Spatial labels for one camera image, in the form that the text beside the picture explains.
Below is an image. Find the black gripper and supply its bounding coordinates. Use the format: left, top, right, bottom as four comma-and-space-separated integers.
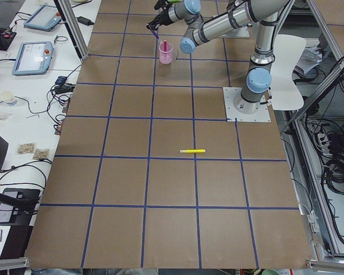
146, 0, 172, 30

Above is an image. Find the purple highlighter pen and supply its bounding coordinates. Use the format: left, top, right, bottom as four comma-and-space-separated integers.
150, 29, 162, 44

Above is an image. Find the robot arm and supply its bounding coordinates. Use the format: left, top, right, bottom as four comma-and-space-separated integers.
146, 0, 290, 114

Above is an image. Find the pink mesh cup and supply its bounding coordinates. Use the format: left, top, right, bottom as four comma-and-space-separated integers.
158, 42, 174, 64

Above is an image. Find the black power adapter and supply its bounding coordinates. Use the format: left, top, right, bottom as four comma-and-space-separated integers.
77, 16, 94, 26

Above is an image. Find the teach pendant far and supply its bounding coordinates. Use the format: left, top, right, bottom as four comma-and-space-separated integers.
24, 5, 61, 32

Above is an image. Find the teach pendant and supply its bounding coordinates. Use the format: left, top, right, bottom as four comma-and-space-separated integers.
12, 41, 53, 76
24, 5, 61, 32

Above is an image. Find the yellow highlighter pen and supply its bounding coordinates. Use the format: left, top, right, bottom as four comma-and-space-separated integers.
179, 149, 206, 154

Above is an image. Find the teach pendant near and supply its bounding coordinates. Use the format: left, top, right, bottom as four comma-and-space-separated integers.
12, 41, 53, 76

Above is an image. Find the white chair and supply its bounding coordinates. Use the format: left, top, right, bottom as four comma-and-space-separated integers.
270, 34, 306, 111

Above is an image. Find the white tape roll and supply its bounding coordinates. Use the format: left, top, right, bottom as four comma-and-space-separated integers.
1, 91, 18, 106

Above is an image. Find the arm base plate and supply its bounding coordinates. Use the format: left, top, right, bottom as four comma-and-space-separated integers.
220, 26, 250, 38
222, 87, 271, 123

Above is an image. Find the aluminium frame post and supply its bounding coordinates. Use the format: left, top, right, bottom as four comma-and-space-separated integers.
53, 0, 89, 60

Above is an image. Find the black camera stand base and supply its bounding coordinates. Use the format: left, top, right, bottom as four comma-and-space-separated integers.
0, 188, 41, 226

